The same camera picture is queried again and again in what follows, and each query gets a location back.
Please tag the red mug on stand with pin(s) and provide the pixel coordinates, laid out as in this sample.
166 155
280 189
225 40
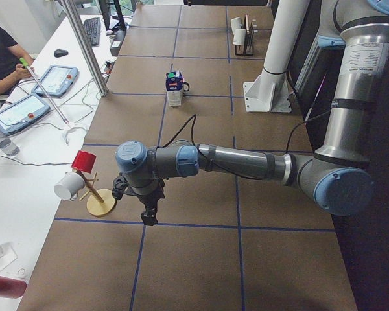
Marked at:
84 161

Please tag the metal rod with green handle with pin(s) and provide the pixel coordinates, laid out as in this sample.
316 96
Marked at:
26 65

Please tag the seated person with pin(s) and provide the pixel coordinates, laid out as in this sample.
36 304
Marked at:
11 69

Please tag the black wire dish rack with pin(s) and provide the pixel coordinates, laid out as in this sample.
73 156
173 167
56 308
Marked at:
248 48

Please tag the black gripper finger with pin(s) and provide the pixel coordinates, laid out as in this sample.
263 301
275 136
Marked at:
152 216
145 218

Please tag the black power box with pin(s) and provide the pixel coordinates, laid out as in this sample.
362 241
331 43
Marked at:
116 41

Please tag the near teach pendant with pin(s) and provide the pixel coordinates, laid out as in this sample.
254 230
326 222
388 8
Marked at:
22 113

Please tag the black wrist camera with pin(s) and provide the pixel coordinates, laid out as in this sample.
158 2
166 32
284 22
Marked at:
120 184

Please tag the far teach pendant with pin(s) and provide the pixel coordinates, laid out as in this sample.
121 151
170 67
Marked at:
58 79

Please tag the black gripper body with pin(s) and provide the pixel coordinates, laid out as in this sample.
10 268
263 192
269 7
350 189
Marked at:
151 199

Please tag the white pedestal column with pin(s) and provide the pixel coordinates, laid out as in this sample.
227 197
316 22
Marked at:
269 92

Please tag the white mug on stand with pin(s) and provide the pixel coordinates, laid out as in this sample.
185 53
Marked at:
69 186

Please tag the black keyboard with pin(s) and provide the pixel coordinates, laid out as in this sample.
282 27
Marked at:
92 29

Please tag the red bottle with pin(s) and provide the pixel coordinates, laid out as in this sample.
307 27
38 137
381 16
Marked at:
12 288

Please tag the orange connector board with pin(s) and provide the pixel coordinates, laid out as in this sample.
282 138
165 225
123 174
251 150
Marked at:
108 67

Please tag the white cup in rack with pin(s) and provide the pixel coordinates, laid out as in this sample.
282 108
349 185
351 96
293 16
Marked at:
236 23
239 37

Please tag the teach pendant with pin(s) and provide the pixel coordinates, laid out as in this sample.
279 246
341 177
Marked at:
22 113
58 79

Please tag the white blue milk carton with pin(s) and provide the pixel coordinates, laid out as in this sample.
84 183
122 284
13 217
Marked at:
174 87

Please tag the aluminium frame post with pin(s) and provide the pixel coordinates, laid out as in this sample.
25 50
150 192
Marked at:
85 46

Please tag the wooden mug tree stand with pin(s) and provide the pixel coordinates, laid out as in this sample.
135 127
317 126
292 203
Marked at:
100 202

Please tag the white ceramic cup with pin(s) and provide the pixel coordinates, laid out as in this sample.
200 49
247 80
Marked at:
186 87

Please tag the black computer mouse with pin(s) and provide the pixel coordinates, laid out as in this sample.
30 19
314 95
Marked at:
58 53

